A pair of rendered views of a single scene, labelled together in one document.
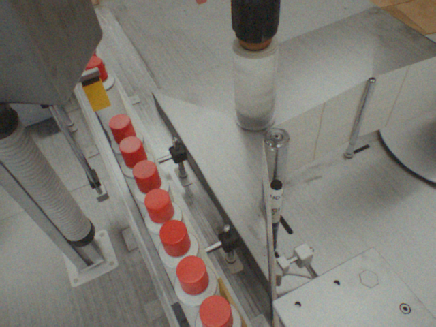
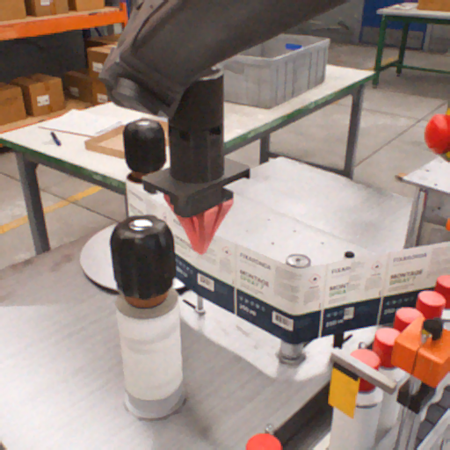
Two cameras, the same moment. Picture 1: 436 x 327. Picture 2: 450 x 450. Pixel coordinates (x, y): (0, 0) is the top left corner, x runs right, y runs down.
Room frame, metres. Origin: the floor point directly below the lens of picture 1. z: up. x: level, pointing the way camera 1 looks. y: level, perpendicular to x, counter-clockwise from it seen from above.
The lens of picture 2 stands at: (0.74, 0.47, 1.50)
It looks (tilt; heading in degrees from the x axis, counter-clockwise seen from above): 29 degrees down; 246
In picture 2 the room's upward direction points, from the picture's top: straight up
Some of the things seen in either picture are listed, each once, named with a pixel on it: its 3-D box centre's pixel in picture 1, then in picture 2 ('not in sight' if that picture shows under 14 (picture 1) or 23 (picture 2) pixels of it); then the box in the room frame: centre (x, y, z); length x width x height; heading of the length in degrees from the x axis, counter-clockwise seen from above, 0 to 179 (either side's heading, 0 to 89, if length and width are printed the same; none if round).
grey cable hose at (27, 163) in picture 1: (44, 186); not in sight; (0.24, 0.17, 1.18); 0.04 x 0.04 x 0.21
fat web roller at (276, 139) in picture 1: (273, 175); (294, 309); (0.36, -0.09, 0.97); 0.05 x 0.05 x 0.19
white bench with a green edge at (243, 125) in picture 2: not in sight; (221, 176); (-0.28, -1.82, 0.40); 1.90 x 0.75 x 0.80; 28
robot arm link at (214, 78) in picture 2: not in sight; (190, 96); (0.55, -0.02, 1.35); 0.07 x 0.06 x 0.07; 118
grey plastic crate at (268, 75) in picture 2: not in sight; (265, 67); (-0.55, -1.87, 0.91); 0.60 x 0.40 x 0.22; 32
